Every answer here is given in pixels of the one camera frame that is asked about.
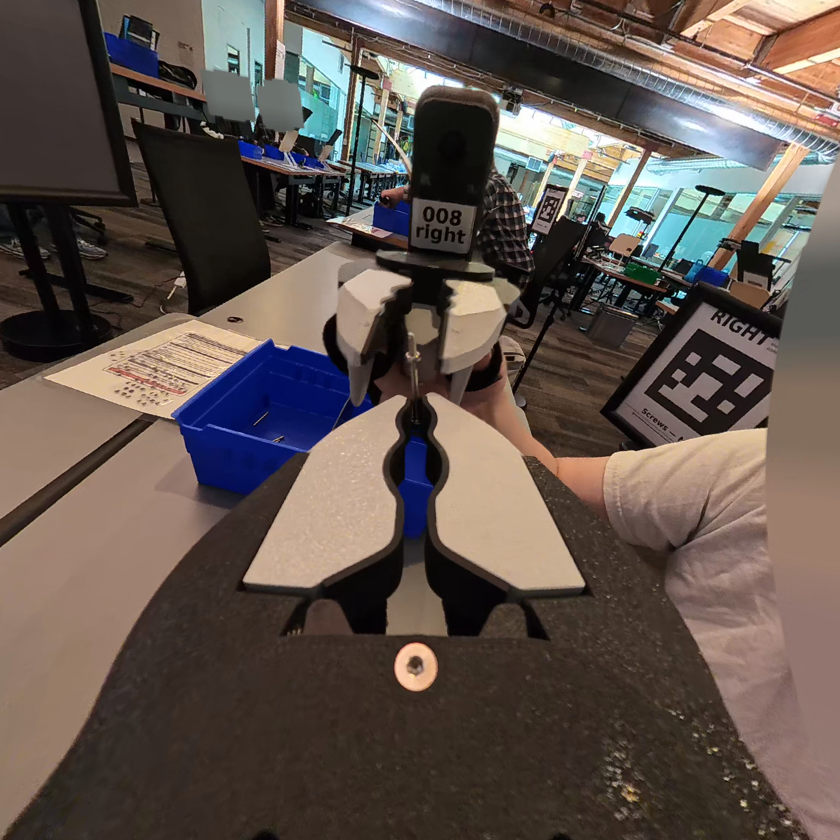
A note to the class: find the black mesh office chair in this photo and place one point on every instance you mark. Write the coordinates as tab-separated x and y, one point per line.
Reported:
558	249
197	210

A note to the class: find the grey waste bin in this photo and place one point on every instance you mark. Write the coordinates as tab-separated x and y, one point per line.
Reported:
610	328

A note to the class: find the black desk divider strip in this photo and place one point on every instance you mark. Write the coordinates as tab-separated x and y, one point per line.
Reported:
65	489

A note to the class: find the dark framed display screen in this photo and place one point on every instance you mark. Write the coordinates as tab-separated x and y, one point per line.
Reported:
52	98

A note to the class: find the person's right hand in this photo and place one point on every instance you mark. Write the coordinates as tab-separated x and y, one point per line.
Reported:
492	410

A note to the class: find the laminated instruction sheet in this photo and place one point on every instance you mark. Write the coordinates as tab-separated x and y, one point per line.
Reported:
170	361

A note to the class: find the black floor lamp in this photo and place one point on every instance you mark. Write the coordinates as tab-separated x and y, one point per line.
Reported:
709	191

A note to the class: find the blue plastic bin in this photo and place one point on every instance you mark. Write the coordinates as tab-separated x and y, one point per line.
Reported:
262	387

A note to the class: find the green storage bin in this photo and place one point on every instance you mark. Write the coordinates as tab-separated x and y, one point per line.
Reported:
640	272

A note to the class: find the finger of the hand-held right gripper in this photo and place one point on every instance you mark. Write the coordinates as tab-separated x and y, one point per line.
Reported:
476	315
361	308

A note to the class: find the blue storage bin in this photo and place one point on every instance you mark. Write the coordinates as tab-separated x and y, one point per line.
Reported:
131	59
390	220

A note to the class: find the long metal bolt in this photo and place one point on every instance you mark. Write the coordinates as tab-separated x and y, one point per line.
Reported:
413	374

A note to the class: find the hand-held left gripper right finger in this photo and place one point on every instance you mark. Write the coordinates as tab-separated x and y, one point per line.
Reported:
499	512

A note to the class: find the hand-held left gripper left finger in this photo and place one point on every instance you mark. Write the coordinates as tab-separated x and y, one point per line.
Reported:
334	512

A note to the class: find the black round-base display stand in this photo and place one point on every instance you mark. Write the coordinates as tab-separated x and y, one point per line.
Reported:
59	328

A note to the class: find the person's right forearm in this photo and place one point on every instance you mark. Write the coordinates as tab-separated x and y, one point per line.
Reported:
571	472

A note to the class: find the black-white marker sign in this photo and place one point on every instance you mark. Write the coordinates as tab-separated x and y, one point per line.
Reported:
709	387
548	210

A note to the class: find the person in white t-shirt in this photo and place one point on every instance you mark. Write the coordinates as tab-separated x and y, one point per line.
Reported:
695	525

